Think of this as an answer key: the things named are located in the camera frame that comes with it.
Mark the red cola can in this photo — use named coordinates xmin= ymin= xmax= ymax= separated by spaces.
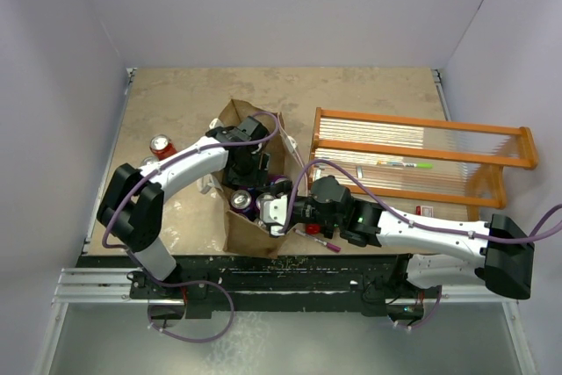
xmin=140 ymin=155 xmax=159 ymax=166
xmin=149 ymin=134 xmax=177 ymax=161

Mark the purple fanta can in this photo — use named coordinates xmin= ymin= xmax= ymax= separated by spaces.
xmin=229 ymin=189 xmax=255 ymax=216
xmin=269 ymin=175 xmax=292 ymax=188
xmin=256 ymin=192 xmax=275 ymax=212

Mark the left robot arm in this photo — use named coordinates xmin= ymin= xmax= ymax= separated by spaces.
xmin=97 ymin=112 xmax=280 ymax=298

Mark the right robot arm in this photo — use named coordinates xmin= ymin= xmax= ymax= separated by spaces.
xmin=260 ymin=176 xmax=535 ymax=300

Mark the red black stamp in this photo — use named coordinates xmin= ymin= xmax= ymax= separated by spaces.
xmin=305 ymin=223 xmax=334 ymax=239

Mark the pink marker pen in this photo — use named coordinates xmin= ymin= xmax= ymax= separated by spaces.
xmin=293 ymin=229 xmax=341 ymax=253

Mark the green tipped pen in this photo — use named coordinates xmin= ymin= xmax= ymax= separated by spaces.
xmin=376 ymin=161 xmax=433 ymax=169

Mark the red staples box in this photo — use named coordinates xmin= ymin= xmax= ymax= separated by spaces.
xmin=415 ymin=206 xmax=434 ymax=218

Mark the wooden shelf rack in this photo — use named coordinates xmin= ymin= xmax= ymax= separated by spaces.
xmin=309 ymin=108 xmax=539 ymax=220

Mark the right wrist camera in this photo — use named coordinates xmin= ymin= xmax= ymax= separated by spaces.
xmin=260 ymin=195 xmax=289 ymax=237

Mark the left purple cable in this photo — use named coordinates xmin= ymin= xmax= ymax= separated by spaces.
xmin=101 ymin=111 xmax=281 ymax=345

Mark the purple cable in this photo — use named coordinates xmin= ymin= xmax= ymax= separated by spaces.
xmin=101 ymin=111 xmax=281 ymax=345
xmin=276 ymin=158 xmax=562 ymax=244

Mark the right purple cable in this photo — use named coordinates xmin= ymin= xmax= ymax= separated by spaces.
xmin=276 ymin=158 xmax=562 ymax=244

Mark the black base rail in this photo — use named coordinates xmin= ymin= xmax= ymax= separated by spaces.
xmin=76 ymin=254 xmax=440 ymax=321

